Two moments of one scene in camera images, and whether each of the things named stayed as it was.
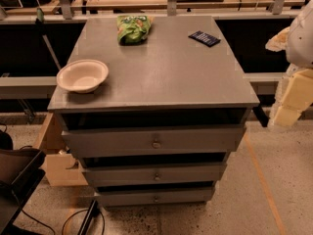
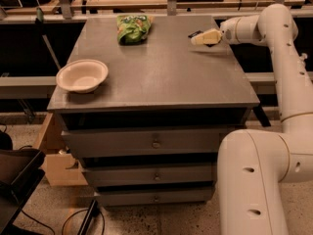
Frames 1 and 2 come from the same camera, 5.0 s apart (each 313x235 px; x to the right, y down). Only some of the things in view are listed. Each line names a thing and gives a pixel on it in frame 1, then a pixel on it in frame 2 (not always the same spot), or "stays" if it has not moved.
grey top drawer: [155, 141] stays
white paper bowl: [81, 75] stays
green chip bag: [133, 29] stays
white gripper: [301, 42] → [229, 30]
